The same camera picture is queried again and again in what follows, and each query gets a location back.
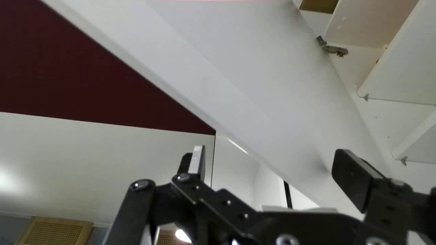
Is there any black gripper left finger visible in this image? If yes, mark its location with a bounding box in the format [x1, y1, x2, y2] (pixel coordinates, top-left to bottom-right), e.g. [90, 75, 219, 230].
[106, 144, 256, 245]

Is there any tan ceiling vent grille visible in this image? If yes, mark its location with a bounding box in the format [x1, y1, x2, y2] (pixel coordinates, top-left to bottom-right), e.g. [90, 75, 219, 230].
[16, 215, 95, 245]

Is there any white cabinet door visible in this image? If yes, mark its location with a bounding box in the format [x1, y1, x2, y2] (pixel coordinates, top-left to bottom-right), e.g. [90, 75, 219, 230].
[39, 0, 392, 215]

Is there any white cabinet carcass with shelves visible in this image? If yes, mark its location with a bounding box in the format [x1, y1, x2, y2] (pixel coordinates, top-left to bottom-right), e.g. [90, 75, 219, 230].
[292, 0, 436, 188]

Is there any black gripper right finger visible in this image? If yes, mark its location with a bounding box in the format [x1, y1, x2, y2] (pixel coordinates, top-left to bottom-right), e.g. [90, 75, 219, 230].
[331, 148, 436, 229]

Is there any metal cabinet hinge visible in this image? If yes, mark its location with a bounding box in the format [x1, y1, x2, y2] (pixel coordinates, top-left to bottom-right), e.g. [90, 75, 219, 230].
[316, 34, 350, 59]

